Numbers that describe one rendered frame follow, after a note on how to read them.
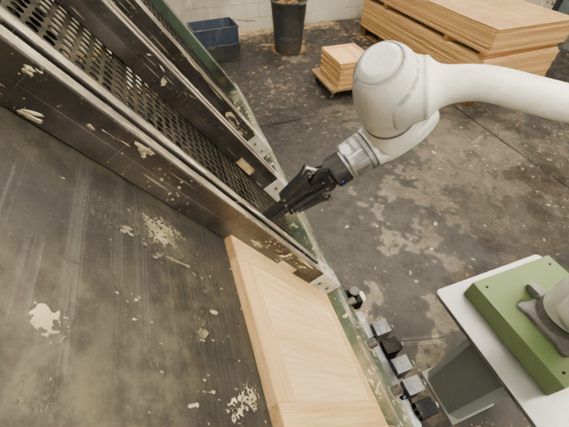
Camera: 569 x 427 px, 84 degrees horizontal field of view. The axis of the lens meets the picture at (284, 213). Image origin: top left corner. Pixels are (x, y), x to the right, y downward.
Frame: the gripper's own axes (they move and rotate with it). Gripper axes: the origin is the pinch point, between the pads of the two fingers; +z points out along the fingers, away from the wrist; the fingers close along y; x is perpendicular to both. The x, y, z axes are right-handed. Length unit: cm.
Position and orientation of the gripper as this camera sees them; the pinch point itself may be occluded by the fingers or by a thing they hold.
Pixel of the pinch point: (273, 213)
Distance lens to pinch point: 75.3
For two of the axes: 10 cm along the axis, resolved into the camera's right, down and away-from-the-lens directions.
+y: -5.0, -4.4, -7.4
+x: 3.1, 7.1, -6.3
